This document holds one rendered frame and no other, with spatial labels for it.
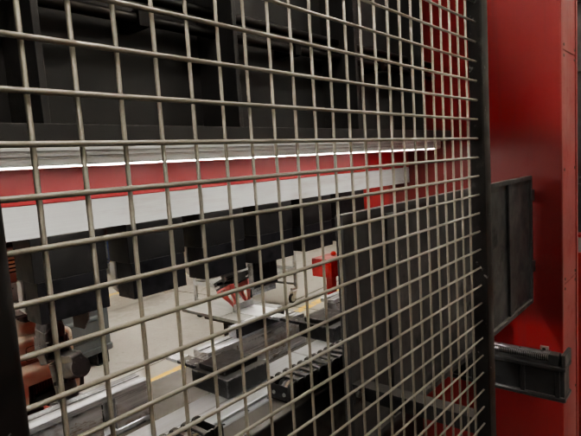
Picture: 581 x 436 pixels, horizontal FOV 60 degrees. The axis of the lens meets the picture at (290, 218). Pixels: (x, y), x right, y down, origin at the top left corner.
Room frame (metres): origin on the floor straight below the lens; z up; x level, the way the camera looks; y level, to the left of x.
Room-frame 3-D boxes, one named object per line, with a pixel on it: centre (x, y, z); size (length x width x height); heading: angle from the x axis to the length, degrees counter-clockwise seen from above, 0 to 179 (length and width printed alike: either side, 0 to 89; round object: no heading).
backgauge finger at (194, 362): (1.07, 0.20, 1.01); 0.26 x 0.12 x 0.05; 49
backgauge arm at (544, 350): (1.54, -0.49, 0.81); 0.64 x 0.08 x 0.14; 49
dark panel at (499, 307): (1.29, -0.45, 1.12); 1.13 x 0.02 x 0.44; 139
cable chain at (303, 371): (1.03, -0.08, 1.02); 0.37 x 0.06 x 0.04; 139
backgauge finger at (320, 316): (1.34, -0.03, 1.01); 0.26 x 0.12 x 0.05; 49
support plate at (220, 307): (1.54, 0.20, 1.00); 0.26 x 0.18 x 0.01; 49
